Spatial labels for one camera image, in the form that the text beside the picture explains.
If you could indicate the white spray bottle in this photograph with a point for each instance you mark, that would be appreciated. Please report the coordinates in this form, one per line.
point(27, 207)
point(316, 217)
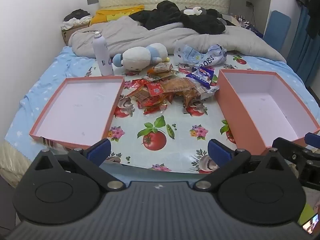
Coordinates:
point(101, 55)

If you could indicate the blue snack packet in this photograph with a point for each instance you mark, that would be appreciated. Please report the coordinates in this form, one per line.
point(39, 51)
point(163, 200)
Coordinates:
point(202, 76)

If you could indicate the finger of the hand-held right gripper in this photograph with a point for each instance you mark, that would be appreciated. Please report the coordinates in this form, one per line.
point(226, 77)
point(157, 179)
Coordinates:
point(313, 139)
point(287, 147)

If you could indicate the orange clear snack packet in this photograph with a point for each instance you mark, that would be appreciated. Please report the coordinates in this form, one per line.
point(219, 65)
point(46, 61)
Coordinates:
point(163, 67)

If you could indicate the white and blue plush toy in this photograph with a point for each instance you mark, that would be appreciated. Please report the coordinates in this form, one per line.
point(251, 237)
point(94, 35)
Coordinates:
point(140, 57)

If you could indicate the smartphone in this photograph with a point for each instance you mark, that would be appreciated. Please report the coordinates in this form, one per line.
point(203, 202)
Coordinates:
point(311, 224)

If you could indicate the pile of snack packets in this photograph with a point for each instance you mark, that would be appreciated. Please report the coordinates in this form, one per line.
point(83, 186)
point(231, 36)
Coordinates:
point(150, 97)

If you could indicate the group of small bottles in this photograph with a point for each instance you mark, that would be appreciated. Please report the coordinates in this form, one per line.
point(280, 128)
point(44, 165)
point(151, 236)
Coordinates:
point(243, 20)

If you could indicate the brown cardboard box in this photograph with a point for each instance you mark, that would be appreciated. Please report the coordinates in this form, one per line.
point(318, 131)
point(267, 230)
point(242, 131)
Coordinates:
point(66, 36)

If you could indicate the dark wall socket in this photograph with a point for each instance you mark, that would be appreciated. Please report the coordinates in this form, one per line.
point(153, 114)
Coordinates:
point(249, 4)

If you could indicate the black clothing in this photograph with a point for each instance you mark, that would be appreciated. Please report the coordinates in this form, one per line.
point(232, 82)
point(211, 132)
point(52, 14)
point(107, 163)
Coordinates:
point(175, 15)

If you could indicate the shallow pink box lid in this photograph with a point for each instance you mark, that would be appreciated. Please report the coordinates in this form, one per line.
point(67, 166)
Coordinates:
point(75, 105)

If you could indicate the heap of folded clothes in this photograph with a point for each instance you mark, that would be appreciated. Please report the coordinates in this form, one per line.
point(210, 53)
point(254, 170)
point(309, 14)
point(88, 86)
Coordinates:
point(76, 17)

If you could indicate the yellow pillow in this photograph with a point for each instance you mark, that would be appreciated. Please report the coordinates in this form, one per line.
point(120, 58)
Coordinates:
point(105, 15)

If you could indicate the black and white plush toy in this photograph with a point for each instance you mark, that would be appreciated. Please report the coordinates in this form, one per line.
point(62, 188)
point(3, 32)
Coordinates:
point(193, 10)

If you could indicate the deep pink cardboard box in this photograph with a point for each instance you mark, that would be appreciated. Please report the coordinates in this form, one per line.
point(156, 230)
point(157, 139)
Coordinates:
point(262, 105)

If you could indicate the grey duvet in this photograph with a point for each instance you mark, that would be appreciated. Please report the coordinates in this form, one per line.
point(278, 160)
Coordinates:
point(150, 37)

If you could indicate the blue chair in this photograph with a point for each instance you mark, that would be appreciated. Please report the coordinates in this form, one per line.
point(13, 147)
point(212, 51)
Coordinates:
point(277, 30)

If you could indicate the blue curtain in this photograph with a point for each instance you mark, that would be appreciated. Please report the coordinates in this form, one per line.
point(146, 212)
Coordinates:
point(302, 47)

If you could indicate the cream bed skirt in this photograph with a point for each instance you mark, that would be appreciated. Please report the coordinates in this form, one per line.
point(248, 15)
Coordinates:
point(15, 165)

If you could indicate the white and blue plastic bag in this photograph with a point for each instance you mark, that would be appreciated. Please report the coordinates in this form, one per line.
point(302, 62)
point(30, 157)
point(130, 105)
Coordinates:
point(192, 55)

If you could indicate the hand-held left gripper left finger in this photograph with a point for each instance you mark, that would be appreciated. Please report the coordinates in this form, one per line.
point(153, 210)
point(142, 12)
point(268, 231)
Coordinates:
point(101, 150)

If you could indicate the grey wall switch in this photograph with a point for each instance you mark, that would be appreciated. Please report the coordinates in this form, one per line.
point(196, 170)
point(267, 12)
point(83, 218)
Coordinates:
point(92, 1)

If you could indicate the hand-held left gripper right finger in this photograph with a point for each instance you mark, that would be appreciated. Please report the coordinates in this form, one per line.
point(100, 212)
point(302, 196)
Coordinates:
point(218, 151)

